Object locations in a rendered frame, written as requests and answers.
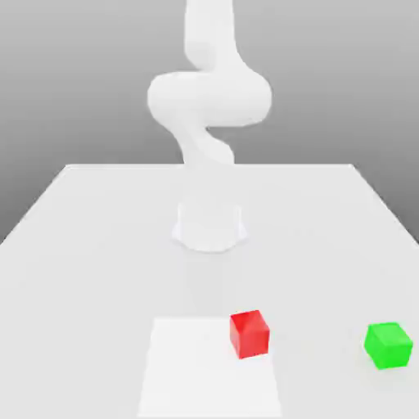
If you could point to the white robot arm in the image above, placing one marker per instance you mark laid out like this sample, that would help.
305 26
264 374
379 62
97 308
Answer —
209 98

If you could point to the small red cube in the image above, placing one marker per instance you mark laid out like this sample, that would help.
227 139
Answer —
249 335

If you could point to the small green cube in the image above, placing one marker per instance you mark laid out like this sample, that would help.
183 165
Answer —
388 346

